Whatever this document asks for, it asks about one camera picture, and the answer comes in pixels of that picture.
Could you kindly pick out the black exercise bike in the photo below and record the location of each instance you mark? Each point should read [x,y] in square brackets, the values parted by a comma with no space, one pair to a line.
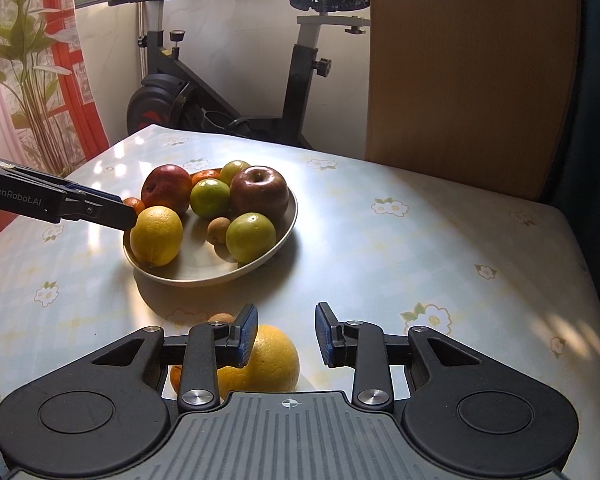
[190,90]

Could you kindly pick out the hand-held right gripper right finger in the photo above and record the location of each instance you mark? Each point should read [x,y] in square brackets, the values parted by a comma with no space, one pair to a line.
[326,335]

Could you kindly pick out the yellow lemon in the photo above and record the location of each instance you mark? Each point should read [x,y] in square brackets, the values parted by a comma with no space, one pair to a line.
[156,235]

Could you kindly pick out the green round fruit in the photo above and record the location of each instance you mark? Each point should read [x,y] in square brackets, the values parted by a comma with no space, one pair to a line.
[235,170]
[210,197]
[250,237]

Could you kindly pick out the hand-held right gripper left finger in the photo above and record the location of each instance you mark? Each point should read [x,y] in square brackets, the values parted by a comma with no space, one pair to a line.
[247,335]

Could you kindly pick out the brownish red apple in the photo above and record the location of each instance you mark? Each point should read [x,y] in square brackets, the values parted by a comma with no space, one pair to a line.
[260,195]

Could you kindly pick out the orange tangerine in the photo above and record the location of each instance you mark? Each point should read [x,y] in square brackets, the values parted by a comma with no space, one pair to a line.
[176,377]
[205,176]
[137,205]

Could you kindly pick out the large yellow orange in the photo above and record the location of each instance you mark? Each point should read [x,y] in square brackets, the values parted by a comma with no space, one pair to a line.
[275,360]

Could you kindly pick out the small brown fruit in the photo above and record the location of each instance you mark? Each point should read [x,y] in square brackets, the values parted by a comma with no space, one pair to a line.
[221,318]
[219,230]

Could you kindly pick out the beige round plate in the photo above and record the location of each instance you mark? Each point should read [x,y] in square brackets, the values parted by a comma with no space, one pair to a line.
[200,265]

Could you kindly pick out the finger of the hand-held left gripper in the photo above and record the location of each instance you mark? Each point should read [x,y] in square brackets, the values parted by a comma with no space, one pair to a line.
[105,215]
[92,192]

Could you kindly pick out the printed backdrop cloth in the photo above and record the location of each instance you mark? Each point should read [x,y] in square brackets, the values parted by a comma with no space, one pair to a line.
[30,85]

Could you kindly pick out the wooden board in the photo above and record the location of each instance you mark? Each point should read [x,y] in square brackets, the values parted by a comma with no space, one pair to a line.
[470,75]

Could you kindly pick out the dark red apple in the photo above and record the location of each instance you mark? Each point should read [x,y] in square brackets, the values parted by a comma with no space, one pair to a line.
[165,187]

